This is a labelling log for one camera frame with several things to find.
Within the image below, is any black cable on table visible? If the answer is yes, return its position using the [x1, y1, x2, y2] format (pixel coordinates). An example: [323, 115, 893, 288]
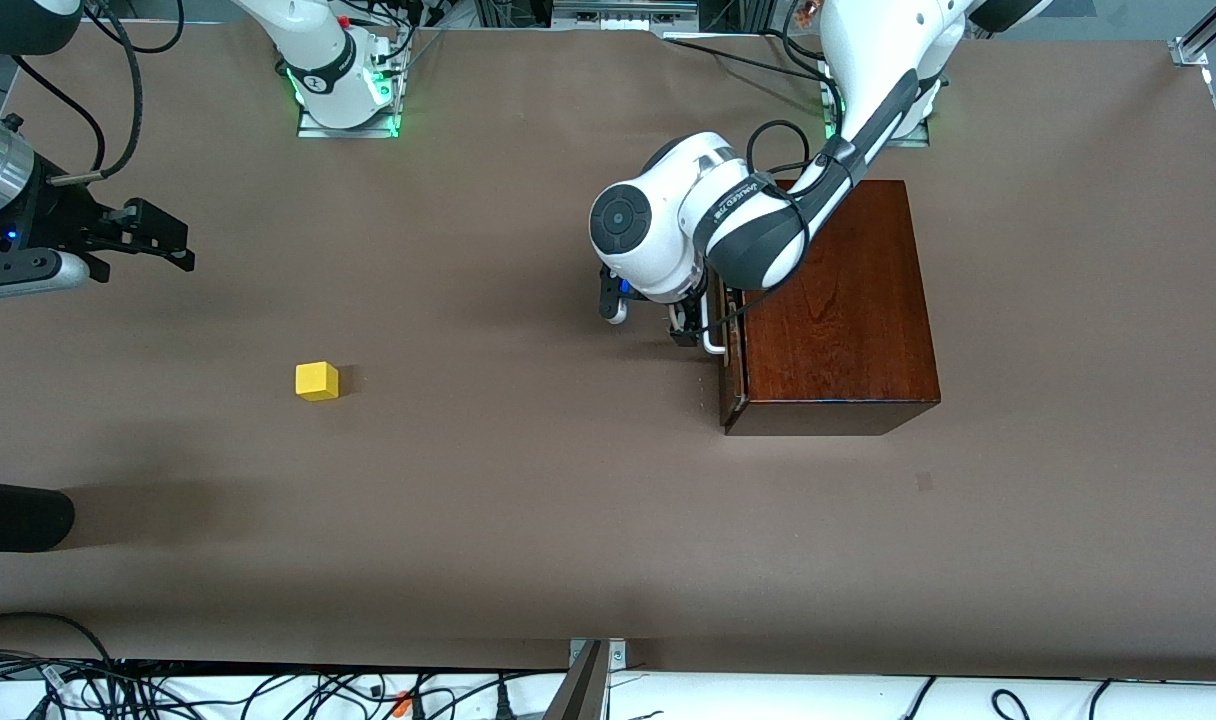
[663, 36, 829, 83]

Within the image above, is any grey metal post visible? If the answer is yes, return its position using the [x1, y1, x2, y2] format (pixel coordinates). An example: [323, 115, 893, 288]
[543, 640, 609, 720]

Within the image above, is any wooden drawer with white handle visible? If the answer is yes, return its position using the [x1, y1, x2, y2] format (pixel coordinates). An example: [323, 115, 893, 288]
[703, 290, 749, 426]

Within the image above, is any black cylindrical object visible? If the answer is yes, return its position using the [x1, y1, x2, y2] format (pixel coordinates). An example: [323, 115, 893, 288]
[0, 480, 76, 553]

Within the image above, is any aluminium frame extrusion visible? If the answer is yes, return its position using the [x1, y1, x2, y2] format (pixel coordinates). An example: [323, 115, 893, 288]
[1171, 0, 1216, 67]

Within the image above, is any silver mounting bracket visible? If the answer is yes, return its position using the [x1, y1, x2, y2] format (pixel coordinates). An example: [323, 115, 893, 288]
[568, 638, 629, 669]

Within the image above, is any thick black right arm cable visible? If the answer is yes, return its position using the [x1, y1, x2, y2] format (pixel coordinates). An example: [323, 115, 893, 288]
[50, 0, 149, 187]

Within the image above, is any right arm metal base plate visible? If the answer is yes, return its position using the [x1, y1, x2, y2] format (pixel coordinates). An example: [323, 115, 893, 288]
[296, 100, 401, 139]

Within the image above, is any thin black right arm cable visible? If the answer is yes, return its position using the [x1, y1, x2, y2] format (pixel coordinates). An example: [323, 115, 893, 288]
[8, 55, 109, 177]

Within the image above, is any dark wooden drawer cabinet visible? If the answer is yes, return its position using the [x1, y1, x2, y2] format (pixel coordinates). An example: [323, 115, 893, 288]
[725, 180, 941, 437]

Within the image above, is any yellow cube block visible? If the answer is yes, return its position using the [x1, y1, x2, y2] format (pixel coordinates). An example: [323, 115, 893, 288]
[295, 361, 341, 403]

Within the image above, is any grey equipment box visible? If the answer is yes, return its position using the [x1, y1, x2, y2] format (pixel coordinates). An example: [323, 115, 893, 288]
[551, 0, 701, 31]

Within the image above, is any table cover sheet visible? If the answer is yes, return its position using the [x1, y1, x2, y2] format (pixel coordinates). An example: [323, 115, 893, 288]
[0, 20, 1216, 683]

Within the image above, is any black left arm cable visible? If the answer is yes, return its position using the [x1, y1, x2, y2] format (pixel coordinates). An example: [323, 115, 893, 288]
[701, 120, 861, 333]

